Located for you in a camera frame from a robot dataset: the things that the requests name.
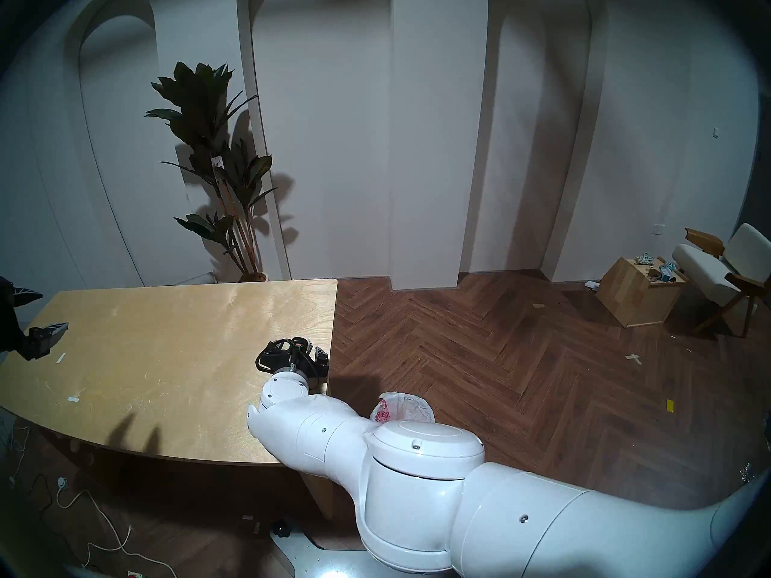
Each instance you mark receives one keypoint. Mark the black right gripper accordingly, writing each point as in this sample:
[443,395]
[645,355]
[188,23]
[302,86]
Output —
[289,361]

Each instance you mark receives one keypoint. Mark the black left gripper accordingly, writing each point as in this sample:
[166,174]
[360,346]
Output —
[11,321]

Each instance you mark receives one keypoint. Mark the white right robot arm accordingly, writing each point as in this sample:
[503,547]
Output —
[482,510]

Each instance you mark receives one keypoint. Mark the trash bin with white bag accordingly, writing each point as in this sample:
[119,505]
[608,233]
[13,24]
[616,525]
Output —
[400,408]

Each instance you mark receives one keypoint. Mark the light wooden table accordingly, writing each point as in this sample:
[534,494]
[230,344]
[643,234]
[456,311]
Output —
[168,354]

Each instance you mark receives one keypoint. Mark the tall green leafy plant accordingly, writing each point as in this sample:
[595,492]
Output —
[205,119]

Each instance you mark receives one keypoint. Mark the wooden cube box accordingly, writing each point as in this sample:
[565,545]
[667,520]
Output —
[632,294]

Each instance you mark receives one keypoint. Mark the crumpled teal white wrapper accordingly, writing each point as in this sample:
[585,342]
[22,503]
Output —
[646,259]

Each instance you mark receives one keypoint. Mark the blue crumpled packaging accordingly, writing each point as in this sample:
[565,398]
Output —
[667,273]

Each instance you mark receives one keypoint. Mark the white cushioned wooden armchair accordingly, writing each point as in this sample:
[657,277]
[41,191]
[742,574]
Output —
[711,267]

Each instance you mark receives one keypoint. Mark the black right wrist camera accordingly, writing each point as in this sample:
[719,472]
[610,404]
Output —
[295,344]

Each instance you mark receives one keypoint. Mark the grey metal robot base plate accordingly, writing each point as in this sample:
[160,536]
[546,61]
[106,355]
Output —
[319,562]

